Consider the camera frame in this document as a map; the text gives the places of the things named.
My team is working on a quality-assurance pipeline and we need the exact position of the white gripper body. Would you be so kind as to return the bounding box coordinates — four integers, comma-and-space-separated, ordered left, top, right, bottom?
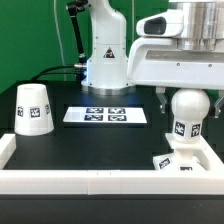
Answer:
127, 37, 224, 90

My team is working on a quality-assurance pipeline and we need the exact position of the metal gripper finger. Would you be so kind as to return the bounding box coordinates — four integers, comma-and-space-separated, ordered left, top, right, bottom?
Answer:
156, 86, 168, 114
214, 90, 224, 118

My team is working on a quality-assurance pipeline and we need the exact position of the white lamp bulb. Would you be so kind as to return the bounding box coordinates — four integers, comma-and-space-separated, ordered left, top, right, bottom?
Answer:
171, 89, 210, 144

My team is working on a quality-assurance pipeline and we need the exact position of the white lamp base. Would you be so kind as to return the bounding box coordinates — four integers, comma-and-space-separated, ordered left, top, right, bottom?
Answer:
153, 133, 205, 172

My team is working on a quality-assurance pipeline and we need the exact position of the white lamp shade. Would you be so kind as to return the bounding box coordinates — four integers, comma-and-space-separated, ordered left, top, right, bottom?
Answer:
14, 83, 54, 136

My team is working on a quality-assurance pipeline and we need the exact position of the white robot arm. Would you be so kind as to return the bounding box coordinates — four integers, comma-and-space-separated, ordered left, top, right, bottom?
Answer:
82, 0, 224, 116

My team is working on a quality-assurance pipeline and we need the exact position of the white marker tag plate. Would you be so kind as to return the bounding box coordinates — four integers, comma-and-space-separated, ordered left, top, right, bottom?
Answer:
63, 107, 147, 124

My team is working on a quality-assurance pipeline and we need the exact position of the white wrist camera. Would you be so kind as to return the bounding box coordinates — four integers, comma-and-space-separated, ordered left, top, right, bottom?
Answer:
136, 9, 184, 37

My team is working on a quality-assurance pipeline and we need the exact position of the white U-shaped frame wall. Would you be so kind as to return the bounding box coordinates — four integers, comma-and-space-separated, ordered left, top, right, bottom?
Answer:
0, 134, 224, 195

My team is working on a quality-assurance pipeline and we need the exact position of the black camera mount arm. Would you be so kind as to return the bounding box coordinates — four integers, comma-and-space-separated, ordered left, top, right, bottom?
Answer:
66, 0, 88, 64

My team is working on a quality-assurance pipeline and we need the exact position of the white hanging cable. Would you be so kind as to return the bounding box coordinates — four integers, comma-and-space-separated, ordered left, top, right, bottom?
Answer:
53, 0, 68, 83

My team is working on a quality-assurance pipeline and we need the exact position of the black cable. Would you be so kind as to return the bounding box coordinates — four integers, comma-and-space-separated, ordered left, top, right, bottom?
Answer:
29, 63, 88, 84

